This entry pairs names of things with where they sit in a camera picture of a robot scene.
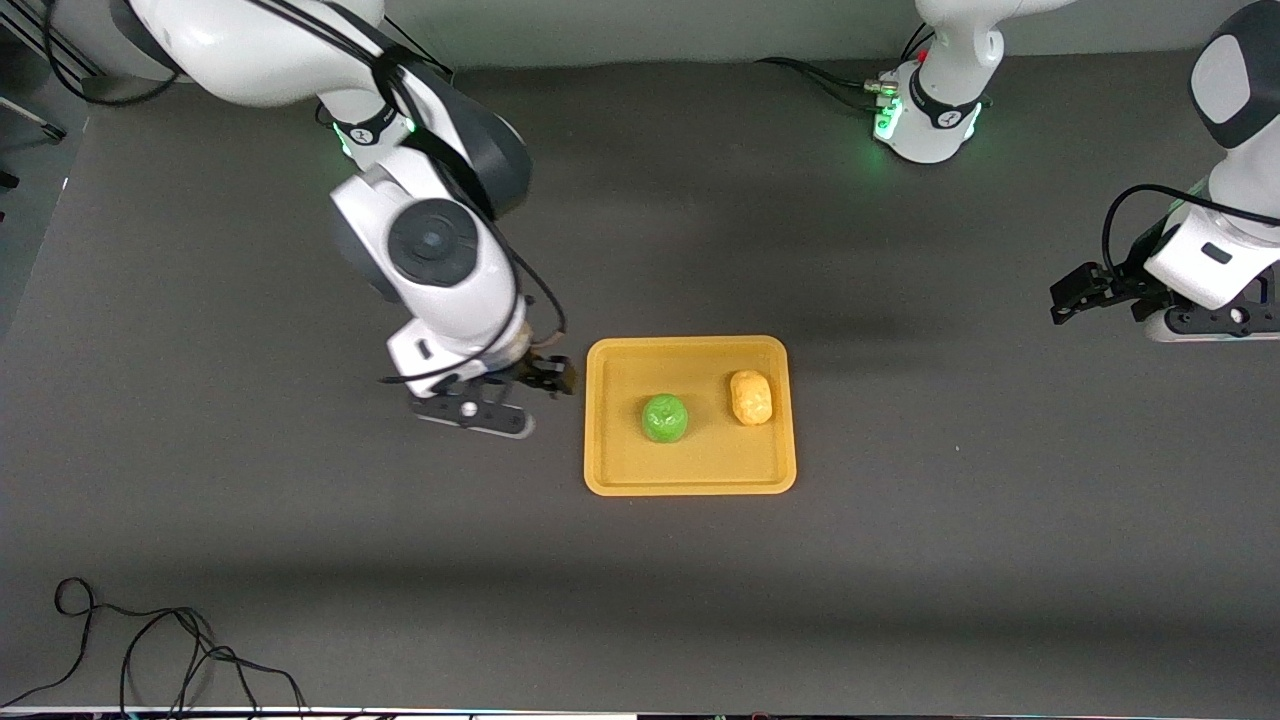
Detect black right base cables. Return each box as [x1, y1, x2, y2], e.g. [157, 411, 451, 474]
[385, 15, 456, 76]

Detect loose black cable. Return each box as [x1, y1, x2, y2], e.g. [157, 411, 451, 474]
[0, 577, 306, 717]

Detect black left base cables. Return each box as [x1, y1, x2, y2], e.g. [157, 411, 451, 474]
[757, 55, 891, 113]

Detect green apple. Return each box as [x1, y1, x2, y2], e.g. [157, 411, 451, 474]
[641, 393, 690, 444]

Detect black base cables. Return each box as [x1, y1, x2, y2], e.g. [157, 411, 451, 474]
[385, 15, 456, 76]
[757, 55, 891, 113]

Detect yellow-brown potato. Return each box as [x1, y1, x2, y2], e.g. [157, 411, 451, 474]
[729, 369, 774, 427]

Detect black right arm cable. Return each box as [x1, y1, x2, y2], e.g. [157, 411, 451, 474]
[40, 0, 568, 386]

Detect yellow plastic tray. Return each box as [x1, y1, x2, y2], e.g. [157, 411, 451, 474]
[584, 335, 798, 497]

